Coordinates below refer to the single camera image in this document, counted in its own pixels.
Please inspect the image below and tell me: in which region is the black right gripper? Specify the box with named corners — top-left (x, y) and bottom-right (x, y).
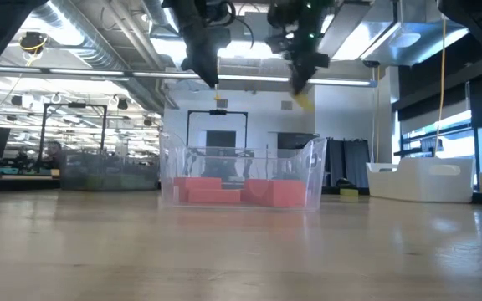
top-left (265, 33), bottom-right (331, 96)

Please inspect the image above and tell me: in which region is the clear plastic bin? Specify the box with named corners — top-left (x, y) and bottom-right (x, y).
top-left (159, 133), bottom-right (328, 212)

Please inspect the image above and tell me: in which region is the white plastic bin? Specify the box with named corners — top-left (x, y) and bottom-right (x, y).
top-left (366, 156), bottom-right (475, 203)

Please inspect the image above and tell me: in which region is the yellow hanging cable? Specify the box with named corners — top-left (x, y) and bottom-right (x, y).
top-left (433, 17), bottom-right (448, 142)

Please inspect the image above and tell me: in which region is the smoky grey plastic bin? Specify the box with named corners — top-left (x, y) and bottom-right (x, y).
top-left (60, 150), bottom-right (161, 192)

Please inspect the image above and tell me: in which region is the wide red rectangular block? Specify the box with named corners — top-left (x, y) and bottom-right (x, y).
top-left (188, 188), bottom-right (242, 205)

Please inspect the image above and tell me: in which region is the black gantry frame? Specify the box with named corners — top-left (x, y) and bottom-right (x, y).
top-left (37, 102), bottom-right (109, 167)
top-left (186, 109), bottom-right (249, 148)

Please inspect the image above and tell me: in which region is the dark grey curtain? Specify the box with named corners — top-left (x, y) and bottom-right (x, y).
top-left (326, 137), bottom-right (371, 188)

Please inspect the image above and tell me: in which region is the long ceiling light bar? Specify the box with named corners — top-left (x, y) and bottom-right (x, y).
top-left (0, 65), bottom-right (378, 88)

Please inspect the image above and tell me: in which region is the silver rectangular duct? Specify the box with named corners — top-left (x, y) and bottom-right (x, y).
top-left (320, 0), bottom-right (470, 69)

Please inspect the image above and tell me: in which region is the person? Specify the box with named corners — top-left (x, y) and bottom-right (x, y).
top-left (43, 140), bottom-right (64, 171)

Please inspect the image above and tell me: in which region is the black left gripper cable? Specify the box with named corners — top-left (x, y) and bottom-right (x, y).
top-left (206, 0), bottom-right (255, 49)

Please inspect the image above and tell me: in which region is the silver round ventilation duct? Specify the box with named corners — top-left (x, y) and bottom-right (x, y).
top-left (44, 0), bottom-right (171, 116)

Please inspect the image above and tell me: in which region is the dark wall screen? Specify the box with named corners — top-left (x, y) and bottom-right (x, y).
top-left (276, 132), bottom-right (320, 151)

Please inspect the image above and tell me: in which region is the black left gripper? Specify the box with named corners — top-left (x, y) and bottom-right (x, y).
top-left (181, 16), bottom-right (233, 89)

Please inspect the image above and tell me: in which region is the black ceiling camera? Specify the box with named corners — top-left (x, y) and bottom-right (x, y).
top-left (18, 31), bottom-right (49, 56)

